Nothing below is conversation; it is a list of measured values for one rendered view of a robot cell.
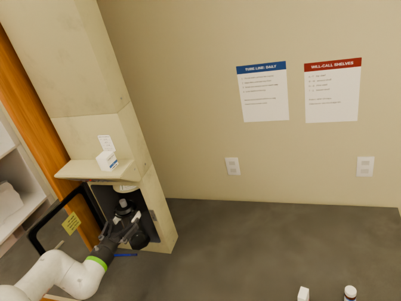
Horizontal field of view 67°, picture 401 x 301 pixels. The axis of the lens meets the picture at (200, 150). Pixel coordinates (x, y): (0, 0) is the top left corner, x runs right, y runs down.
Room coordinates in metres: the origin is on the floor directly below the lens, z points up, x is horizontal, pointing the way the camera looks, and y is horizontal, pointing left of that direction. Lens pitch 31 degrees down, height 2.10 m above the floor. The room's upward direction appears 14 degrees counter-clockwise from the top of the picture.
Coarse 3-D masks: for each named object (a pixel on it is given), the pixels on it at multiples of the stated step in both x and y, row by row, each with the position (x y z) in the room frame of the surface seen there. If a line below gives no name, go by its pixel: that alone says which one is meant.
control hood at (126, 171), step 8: (72, 160) 1.16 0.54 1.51; (80, 160) 1.14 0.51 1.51; (88, 160) 1.12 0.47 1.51; (96, 160) 1.11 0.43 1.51; (120, 160) 1.06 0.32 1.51; (128, 160) 1.04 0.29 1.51; (64, 168) 1.10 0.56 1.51; (72, 168) 1.09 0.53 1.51; (80, 168) 1.07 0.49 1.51; (88, 168) 1.05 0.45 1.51; (96, 168) 1.04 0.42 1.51; (120, 168) 1.00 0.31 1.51; (128, 168) 0.99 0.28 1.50; (136, 168) 1.03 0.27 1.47; (56, 176) 1.06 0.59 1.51; (64, 176) 1.04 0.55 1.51; (72, 176) 1.03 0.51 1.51; (80, 176) 1.02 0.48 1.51; (88, 176) 1.00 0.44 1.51; (96, 176) 0.99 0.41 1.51; (104, 176) 0.97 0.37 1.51; (112, 176) 0.96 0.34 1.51; (120, 176) 0.94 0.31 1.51; (128, 176) 0.98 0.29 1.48; (136, 176) 1.02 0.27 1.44
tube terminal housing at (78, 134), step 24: (72, 120) 1.13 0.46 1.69; (96, 120) 1.09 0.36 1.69; (120, 120) 1.05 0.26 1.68; (72, 144) 1.15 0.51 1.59; (96, 144) 1.10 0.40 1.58; (120, 144) 1.06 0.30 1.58; (144, 144) 1.13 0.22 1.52; (144, 168) 1.08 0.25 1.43; (144, 192) 1.05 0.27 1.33; (168, 216) 1.12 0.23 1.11; (168, 240) 1.06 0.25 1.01
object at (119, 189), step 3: (114, 186) 1.15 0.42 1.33; (117, 186) 1.13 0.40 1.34; (120, 186) 1.12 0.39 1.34; (123, 186) 1.12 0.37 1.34; (126, 186) 1.11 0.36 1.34; (129, 186) 1.11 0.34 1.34; (132, 186) 1.11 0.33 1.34; (135, 186) 1.11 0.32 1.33; (114, 189) 1.15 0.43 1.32; (117, 189) 1.13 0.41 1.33; (120, 189) 1.12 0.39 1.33; (123, 189) 1.11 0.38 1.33; (126, 189) 1.11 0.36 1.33; (129, 189) 1.11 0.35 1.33; (132, 189) 1.11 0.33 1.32; (135, 189) 1.11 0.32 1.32; (120, 192) 1.12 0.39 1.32; (123, 192) 1.11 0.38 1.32; (126, 192) 1.11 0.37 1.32
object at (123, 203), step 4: (120, 200) 1.09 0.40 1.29; (124, 200) 1.09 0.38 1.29; (128, 200) 1.12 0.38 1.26; (120, 204) 1.10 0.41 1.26; (124, 204) 1.08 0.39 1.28; (128, 204) 1.09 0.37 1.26; (132, 204) 1.09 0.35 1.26; (116, 208) 1.08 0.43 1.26; (120, 208) 1.07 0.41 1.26; (124, 208) 1.07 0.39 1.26; (128, 208) 1.06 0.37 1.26; (132, 208) 1.07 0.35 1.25; (116, 212) 1.07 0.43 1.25; (120, 212) 1.05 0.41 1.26; (124, 212) 1.05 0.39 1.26; (128, 212) 1.05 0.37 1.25
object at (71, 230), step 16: (64, 208) 1.04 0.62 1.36; (80, 208) 1.10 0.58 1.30; (48, 224) 0.97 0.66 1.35; (64, 224) 1.01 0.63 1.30; (80, 224) 1.07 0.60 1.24; (96, 224) 1.13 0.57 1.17; (48, 240) 0.94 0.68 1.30; (64, 240) 0.98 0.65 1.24; (80, 240) 1.03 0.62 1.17; (96, 240) 1.09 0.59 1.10; (80, 256) 1.00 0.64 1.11
